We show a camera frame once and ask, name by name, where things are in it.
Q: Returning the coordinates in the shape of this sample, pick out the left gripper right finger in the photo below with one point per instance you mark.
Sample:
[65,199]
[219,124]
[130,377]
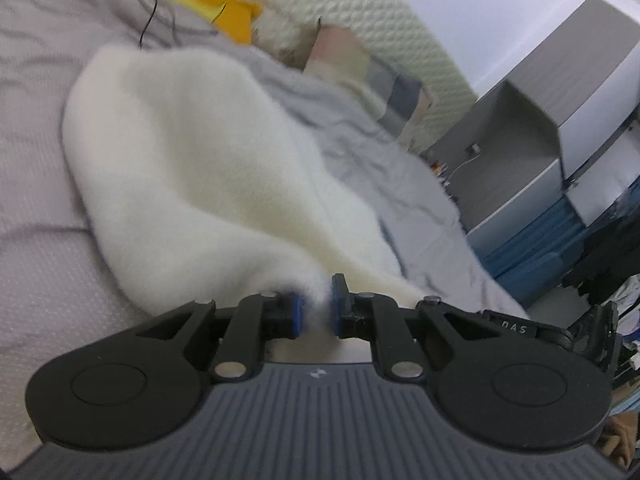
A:
[390,330]

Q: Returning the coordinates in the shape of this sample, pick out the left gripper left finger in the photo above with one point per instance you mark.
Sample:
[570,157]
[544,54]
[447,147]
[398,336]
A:
[244,331]

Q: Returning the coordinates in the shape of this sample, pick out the white blue striped sweater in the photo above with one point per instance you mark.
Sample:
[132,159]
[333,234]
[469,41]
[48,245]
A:
[211,175]

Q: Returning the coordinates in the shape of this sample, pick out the blue curtain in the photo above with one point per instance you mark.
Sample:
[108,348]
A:
[535,259]

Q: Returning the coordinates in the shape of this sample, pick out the bedside clutter items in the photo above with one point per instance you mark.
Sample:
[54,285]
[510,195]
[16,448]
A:
[439,169]

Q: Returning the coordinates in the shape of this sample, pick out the plaid pillow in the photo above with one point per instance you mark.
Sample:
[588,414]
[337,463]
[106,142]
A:
[397,101]

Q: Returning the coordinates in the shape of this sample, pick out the cream quilted headboard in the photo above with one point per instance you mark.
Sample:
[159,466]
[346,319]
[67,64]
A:
[388,28]

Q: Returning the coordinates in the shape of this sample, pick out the grey wall cabinet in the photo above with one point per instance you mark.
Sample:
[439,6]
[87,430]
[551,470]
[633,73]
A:
[542,122]

